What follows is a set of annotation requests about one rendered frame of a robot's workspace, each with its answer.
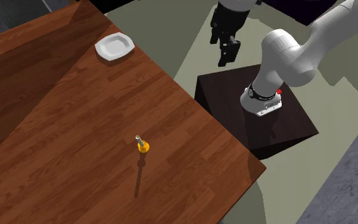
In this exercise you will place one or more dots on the yellow knob with grey stem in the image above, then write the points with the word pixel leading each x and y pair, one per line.
pixel 143 146

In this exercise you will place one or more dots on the white plate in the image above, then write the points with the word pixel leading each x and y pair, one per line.
pixel 114 46

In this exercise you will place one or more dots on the dark robot stand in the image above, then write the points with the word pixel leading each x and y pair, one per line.
pixel 225 93

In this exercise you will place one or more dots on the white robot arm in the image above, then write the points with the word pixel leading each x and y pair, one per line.
pixel 285 59

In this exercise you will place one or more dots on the brown wooden table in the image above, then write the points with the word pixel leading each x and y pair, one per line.
pixel 104 124

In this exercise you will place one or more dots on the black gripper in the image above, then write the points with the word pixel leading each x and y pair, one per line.
pixel 229 20

